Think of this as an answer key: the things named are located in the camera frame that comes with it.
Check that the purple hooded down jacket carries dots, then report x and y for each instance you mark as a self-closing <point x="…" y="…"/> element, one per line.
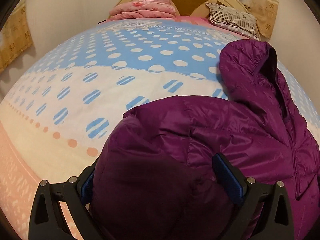
<point x="154" y="178"/>

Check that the folded pink blanket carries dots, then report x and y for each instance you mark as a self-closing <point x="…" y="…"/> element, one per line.
<point x="143" y="9"/>

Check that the beige curtain on left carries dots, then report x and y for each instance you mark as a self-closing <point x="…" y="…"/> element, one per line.
<point x="15" y="36"/>

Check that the plaid patterned pillow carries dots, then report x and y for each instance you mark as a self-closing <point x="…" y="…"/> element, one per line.
<point x="231" y="19"/>

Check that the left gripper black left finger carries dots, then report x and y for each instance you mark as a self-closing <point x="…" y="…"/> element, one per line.
<point x="47" y="220"/>

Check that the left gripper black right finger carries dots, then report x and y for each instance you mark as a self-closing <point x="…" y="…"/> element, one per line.
<point x="275" y="220"/>

